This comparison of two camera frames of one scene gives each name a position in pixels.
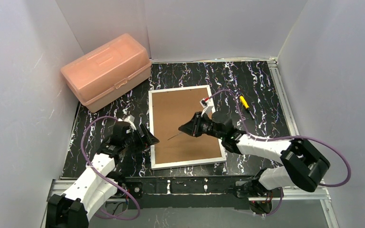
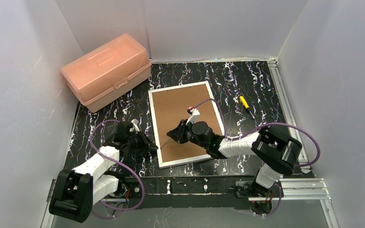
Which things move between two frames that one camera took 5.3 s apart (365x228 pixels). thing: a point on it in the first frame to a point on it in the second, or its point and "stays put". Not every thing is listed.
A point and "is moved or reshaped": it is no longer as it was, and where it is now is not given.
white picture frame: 169,109 stays put
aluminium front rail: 279,194 stays put
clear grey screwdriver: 177,134 is moved or reshaped
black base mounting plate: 189,193 stays put
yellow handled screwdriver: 244,103 stays put
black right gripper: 196,125 to 183,131
